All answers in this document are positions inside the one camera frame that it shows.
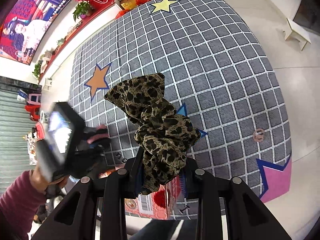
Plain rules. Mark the pink black knitted item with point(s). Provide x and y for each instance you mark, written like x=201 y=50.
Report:
x=98 y=133

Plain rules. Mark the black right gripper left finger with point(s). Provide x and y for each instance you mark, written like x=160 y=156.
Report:
x=95 y=202

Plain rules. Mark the wall television screen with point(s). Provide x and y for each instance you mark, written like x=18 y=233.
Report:
x=25 y=26

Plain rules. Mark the operator left hand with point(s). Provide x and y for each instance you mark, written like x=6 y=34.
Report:
x=38 y=181

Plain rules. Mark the pink plastic stool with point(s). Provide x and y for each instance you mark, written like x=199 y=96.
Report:
x=34 y=99

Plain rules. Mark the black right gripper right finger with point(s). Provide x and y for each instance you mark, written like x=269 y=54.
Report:
x=247 y=217

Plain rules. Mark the grey checkered star rug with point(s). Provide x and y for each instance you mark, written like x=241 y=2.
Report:
x=215 y=72

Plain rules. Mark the maroon sleeved forearm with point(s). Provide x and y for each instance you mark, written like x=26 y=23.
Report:
x=19 y=204

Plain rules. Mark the round red side table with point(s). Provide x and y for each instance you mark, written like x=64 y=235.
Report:
x=36 y=134

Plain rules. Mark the red white tv cabinet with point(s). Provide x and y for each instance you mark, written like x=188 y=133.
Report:
x=87 y=28

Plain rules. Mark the leopard print scrunchie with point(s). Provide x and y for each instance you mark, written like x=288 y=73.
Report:
x=162 y=133

